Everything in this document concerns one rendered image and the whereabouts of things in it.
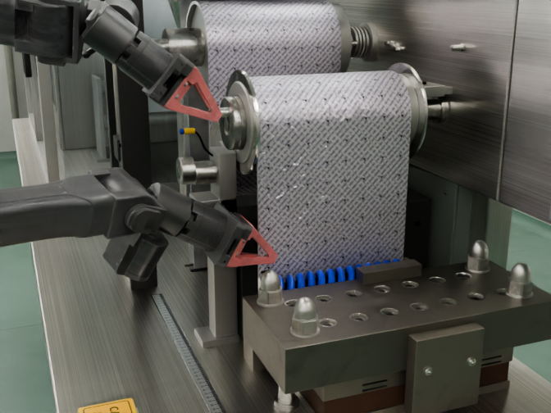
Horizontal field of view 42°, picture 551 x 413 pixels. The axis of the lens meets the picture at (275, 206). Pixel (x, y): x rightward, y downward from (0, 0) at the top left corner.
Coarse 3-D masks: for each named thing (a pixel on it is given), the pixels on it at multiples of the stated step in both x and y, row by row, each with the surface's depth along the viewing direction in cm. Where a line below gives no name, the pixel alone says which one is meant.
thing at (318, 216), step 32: (384, 160) 104; (288, 192) 100; (320, 192) 102; (352, 192) 104; (384, 192) 106; (288, 224) 102; (320, 224) 103; (352, 224) 105; (384, 224) 107; (288, 256) 103; (320, 256) 105; (352, 256) 107; (384, 256) 109
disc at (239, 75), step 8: (240, 72) 99; (232, 80) 103; (240, 80) 99; (248, 80) 96; (248, 88) 96; (248, 96) 96; (256, 104) 95; (256, 112) 95; (256, 120) 95; (256, 128) 95; (256, 136) 95; (256, 144) 96; (256, 152) 96; (248, 160) 99; (256, 160) 97; (240, 168) 103; (248, 168) 100
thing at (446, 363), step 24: (408, 336) 89; (432, 336) 89; (456, 336) 90; (480, 336) 91; (408, 360) 90; (432, 360) 89; (456, 360) 91; (480, 360) 92; (408, 384) 91; (432, 384) 91; (456, 384) 92; (408, 408) 91; (432, 408) 92; (456, 408) 93
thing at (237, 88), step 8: (408, 80) 106; (232, 88) 102; (240, 88) 99; (408, 88) 105; (232, 96) 103; (240, 96) 99; (416, 96) 105; (248, 104) 96; (416, 104) 105; (248, 112) 96; (416, 112) 105; (248, 120) 97; (416, 120) 105; (248, 128) 97; (416, 128) 106; (248, 136) 97; (248, 144) 98; (240, 152) 102; (248, 152) 98; (240, 160) 102
